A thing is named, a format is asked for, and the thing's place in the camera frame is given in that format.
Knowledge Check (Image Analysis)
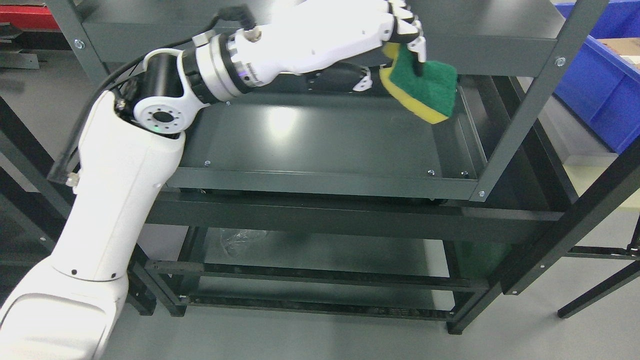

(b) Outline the black metal shelf rack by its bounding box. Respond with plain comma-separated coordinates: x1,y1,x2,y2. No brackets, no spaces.
502,140,640,319

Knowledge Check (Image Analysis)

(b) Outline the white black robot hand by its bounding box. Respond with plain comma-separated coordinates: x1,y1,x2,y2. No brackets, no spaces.
228,0,426,88

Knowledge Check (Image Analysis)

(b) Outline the grey metal shelf unit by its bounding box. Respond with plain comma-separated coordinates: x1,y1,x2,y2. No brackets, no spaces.
45,0,611,336

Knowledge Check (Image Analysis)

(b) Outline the green yellow sponge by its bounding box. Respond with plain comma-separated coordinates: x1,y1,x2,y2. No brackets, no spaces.
379,43,458,125

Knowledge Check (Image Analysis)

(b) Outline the blue plastic bin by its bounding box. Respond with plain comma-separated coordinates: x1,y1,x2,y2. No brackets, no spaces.
555,0,640,154

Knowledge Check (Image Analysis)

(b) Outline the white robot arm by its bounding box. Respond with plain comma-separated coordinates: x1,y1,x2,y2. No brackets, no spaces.
1,4,261,360

